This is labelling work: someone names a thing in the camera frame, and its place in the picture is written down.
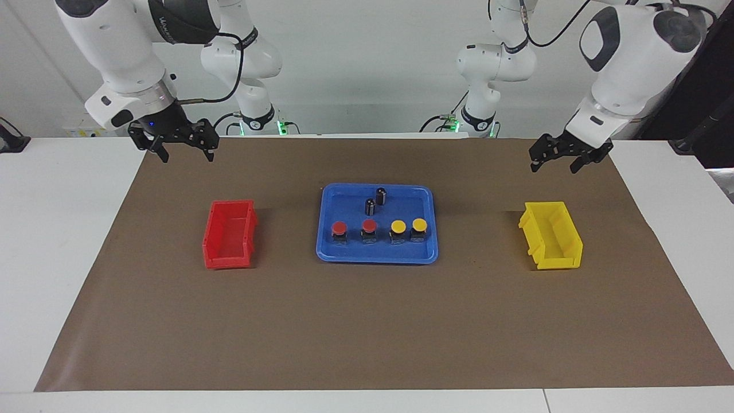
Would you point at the yellow plastic bin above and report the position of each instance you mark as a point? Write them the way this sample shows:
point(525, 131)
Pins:
point(559, 241)

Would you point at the brown table mat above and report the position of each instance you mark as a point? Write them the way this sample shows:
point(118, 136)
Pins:
point(367, 327)

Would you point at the red plastic bin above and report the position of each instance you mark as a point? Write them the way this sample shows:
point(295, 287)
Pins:
point(229, 241)

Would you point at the black cylindrical capacitor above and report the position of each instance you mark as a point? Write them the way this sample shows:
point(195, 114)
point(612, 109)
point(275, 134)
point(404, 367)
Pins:
point(381, 196)
point(370, 207)

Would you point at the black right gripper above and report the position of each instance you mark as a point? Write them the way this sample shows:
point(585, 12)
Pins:
point(169, 126)

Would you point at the black clamp mount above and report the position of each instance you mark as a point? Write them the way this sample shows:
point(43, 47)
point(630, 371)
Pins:
point(11, 140)

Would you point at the grey metal object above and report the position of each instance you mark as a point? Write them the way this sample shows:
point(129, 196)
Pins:
point(723, 183)

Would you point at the white power strip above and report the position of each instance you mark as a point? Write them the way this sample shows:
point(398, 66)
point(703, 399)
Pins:
point(80, 132)

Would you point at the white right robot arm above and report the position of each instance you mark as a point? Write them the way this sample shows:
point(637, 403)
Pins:
point(126, 51)

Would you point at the blue plastic tray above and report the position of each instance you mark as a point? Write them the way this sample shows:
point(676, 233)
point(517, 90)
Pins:
point(401, 255)

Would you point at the red push button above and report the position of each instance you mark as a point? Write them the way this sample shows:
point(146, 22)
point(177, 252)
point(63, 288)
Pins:
point(339, 228)
point(369, 225)

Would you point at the black equipment stand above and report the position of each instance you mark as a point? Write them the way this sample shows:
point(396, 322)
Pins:
point(717, 115)

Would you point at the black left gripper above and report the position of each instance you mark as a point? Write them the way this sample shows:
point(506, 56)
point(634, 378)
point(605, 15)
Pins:
point(585, 144)

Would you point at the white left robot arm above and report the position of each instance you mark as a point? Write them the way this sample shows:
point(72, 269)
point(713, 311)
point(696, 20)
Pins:
point(631, 63)

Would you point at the yellow push button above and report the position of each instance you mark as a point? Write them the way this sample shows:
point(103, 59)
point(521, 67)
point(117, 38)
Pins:
point(397, 226)
point(419, 224)

